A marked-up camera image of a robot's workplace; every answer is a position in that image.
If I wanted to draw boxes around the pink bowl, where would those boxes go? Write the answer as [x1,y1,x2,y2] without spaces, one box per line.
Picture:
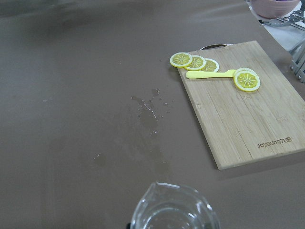
[249,0,300,19]

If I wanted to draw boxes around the clear glass measuring cup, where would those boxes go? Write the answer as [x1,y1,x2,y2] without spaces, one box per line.
[130,182,221,229]

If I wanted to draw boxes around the lemon slice under knife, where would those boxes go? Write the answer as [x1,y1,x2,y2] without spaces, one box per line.
[234,67,256,74]

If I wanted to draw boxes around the bamboo cutting board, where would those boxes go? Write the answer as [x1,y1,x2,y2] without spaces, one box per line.
[179,41,305,170]

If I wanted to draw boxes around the lemon slice far end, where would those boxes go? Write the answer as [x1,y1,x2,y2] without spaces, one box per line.
[170,52,193,68]

